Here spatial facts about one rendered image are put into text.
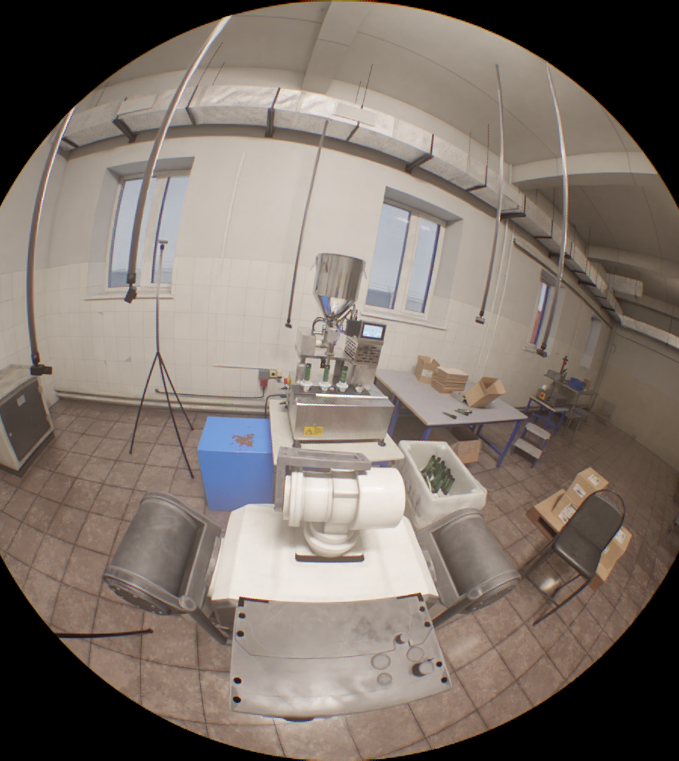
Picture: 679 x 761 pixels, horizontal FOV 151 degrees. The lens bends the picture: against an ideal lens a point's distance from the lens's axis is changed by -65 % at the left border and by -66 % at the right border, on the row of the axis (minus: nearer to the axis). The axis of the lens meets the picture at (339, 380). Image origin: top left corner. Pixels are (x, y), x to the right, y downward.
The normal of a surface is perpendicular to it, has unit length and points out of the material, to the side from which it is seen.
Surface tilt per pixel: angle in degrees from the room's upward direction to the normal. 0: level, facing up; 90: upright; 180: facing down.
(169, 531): 34
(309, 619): 0
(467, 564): 56
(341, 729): 0
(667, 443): 90
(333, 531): 90
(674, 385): 90
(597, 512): 77
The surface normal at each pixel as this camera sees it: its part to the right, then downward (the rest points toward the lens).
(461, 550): -0.63, -0.70
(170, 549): 0.84, -0.52
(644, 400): -0.95, -0.05
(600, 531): -0.85, -0.22
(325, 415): 0.26, 0.38
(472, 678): 0.17, -0.92
